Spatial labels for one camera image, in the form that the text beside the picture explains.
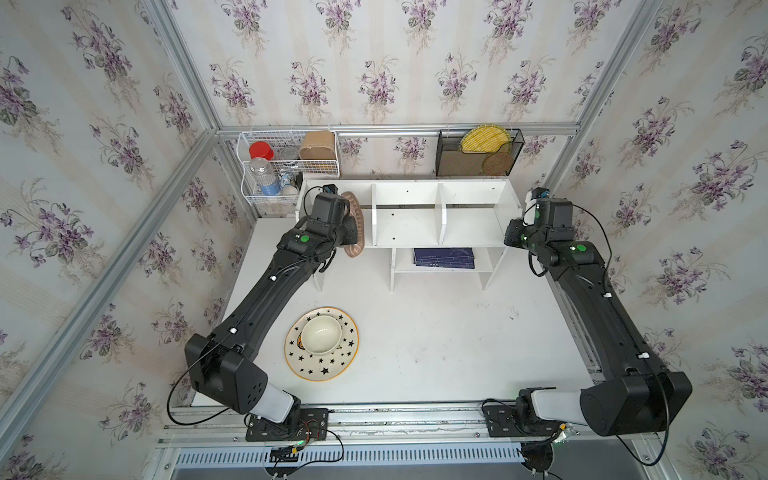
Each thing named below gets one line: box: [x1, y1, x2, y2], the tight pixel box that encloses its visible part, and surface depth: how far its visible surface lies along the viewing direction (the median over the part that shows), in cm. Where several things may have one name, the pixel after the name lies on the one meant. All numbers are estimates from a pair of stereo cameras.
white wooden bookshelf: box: [297, 179, 522, 291], surface depth 86 cm
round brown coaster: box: [482, 150, 514, 176], surface depth 99 cm
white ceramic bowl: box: [301, 315, 343, 355], surface depth 87 cm
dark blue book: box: [413, 247, 475, 269], surface depth 92 cm
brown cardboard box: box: [299, 131, 336, 160], surface depth 92 cm
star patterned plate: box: [284, 306, 360, 382], surface depth 86 cm
